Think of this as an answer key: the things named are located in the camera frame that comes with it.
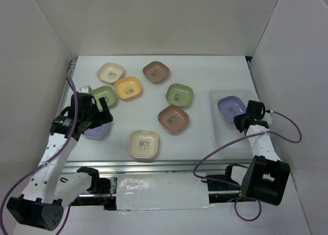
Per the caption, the purple plate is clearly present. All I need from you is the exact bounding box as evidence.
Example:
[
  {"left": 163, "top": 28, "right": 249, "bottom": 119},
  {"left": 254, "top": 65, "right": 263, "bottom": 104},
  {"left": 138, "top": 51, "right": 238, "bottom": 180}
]
[
  {"left": 217, "top": 95, "right": 247, "bottom": 123},
  {"left": 83, "top": 123, "right": 110, "bottom": 138}
]

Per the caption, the cream plate front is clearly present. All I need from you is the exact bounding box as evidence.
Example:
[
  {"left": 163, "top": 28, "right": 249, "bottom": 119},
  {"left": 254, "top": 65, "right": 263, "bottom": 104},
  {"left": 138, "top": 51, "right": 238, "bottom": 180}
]
[{"left": 128, "top": 130, "right": 159, "bottom": 159}]

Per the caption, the cream plate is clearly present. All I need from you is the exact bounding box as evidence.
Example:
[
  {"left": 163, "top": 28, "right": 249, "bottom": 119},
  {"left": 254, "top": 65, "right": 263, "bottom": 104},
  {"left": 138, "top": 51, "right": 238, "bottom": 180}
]
[
  {"left": 128, "top": 130, "right": 159, "bottom": 159},
  {"left": 96, "top": 63, "right": 125, "bottom": 84}
]

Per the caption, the brown plate front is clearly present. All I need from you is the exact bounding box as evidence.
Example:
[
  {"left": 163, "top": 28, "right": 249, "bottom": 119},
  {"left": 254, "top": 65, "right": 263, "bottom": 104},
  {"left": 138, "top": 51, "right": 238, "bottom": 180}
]
[{"left": 157, "top": 105, "right": 189, "bottom": 133}]

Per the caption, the brown plate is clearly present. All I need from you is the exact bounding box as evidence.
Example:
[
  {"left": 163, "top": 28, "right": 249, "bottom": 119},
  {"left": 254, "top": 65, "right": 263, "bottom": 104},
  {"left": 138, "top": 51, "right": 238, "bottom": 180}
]
[
  {"left": 142, "top": 61, "right": 170, "bottom": 83},
  {"left": 157, "top": 105, "right": 189, "bottom": 133}
]

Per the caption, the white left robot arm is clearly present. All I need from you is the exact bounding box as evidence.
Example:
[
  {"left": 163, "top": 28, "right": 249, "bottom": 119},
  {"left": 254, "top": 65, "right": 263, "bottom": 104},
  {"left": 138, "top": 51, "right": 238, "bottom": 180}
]
[{"left": 6, "top": 86, "right": 113, "bottom": 231}]

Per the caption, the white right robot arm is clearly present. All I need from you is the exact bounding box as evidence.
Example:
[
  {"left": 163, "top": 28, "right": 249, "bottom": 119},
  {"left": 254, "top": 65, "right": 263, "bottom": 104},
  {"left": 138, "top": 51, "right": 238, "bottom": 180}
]
[{"left": 223, "top": 100, "right": 290, "bottom": 206}]

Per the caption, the clear plastic bin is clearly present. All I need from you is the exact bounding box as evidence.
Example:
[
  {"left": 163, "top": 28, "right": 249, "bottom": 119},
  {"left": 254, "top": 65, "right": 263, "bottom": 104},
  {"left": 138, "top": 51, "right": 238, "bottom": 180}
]
[{"left": 209, "top": 90, "right": 258, "bottom": 159}]

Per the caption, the green plate left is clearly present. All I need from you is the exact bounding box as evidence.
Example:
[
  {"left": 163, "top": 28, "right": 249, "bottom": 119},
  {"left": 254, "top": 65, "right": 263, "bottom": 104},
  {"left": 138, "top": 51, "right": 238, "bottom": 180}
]
[{"left": 91, "top": 86, "right": 117, "bottom": 110}]

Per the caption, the green plate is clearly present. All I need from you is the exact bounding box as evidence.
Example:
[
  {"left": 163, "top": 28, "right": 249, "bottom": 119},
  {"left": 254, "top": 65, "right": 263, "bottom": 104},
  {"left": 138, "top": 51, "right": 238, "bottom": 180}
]
[
  {"left": 91, "top": 86, "right": 117, "bottom": 110},
  {"left": 166, "top": 83, "right": 194, "bottom": 107}
]

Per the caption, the yellow plate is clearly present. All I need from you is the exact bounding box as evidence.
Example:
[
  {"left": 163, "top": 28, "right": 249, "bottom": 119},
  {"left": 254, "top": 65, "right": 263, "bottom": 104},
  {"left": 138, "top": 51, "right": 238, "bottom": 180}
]
[{"left": 114, "top": 76, "right": 142, "bottom": 100}]

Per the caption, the cream plate back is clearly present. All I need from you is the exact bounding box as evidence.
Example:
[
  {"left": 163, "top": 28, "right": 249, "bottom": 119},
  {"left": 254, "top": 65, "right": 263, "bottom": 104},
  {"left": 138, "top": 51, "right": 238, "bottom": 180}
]
[{"left": 96, "top": 63, "right": 125, "bottom": 84}]

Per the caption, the brown plate back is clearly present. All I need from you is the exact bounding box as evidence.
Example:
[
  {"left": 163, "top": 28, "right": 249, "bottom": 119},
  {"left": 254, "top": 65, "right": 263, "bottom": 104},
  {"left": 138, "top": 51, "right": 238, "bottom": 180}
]
[{"left": 142, "top": 61, "right": 170, "bottom": 83}]

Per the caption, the green plate right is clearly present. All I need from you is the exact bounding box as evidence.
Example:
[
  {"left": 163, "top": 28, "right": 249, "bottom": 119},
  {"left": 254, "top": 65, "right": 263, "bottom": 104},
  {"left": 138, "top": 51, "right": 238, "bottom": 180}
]
[{"left": 166, "top": 83, "right": 194, "bottom": 107}]

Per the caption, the white cover panel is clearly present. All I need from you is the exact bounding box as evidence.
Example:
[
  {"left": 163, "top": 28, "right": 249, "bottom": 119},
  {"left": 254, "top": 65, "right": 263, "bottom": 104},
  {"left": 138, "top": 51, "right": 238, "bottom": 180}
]
[{"left": 116, "top": 173, "right": 210, "bottom": 210}]

